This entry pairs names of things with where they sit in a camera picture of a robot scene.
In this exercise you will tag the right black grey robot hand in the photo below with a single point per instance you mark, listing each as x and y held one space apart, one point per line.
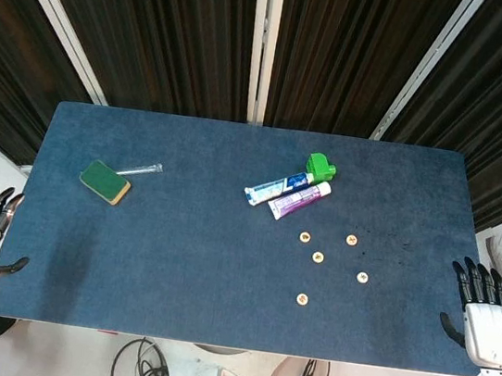
490 331

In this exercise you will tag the small wooden disc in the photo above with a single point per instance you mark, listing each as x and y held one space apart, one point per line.
351 240
318 257
362 277
305 237
301 299

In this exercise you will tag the green yellow sponge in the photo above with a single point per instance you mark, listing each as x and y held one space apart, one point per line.
103 179

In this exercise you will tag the dark brown curtain panel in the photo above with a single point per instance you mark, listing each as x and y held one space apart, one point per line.
499 115
161 30
10 70
344 56

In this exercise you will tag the clear plastic tube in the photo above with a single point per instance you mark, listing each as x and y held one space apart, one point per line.
141 169

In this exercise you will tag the purple white toothpaste tube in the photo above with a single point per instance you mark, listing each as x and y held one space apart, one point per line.
298 200

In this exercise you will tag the green plastic block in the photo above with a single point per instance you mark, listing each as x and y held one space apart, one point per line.
319 166

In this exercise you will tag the blue white toothpaste tube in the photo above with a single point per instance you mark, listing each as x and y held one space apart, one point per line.
276 188

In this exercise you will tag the white frame post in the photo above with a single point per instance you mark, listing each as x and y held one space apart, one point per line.
55 15
263 45
424 67

